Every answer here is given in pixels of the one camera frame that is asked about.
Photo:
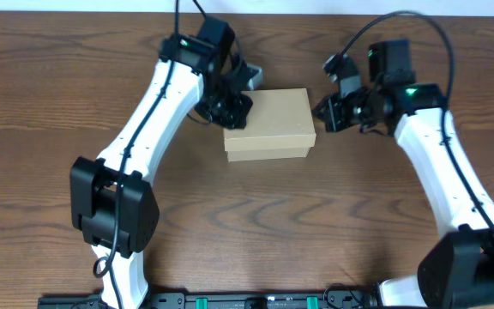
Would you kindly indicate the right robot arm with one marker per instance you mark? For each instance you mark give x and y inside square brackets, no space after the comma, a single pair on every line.
[458,272]

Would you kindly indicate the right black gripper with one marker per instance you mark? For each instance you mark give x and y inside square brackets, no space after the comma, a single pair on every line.
[332,118]

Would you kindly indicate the brown cardboard box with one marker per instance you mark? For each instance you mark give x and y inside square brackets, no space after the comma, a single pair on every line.
[279,125]

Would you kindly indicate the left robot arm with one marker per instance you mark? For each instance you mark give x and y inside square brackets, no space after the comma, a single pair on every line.
[112,197]

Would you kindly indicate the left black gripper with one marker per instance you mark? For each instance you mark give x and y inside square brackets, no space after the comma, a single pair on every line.
[240,106]

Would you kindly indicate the black mounting rail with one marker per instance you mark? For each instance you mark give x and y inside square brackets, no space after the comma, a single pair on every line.
[334,296]

